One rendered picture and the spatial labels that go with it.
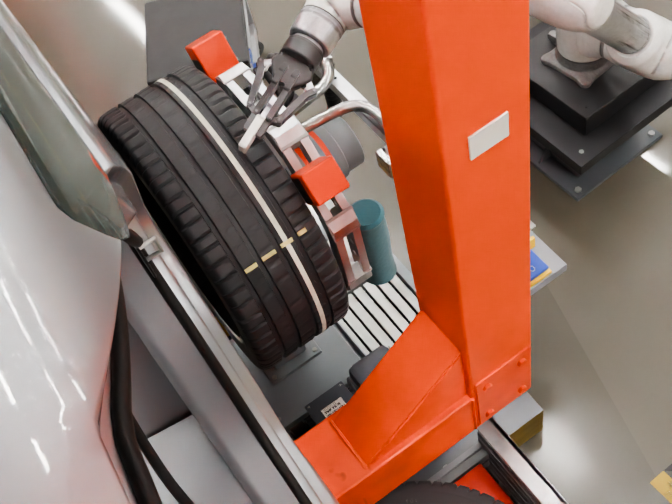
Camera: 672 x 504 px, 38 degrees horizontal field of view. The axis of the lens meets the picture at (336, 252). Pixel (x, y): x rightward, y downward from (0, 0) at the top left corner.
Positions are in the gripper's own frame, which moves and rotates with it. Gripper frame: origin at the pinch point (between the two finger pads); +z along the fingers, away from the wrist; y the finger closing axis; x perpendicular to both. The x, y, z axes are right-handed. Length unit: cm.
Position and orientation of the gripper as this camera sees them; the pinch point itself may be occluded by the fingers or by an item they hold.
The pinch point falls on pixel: (251, 134)
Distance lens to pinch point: 178.6
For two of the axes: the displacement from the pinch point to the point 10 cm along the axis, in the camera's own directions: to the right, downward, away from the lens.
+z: -4.9, 8.4, -2.3
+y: -8.7, -5.0, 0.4
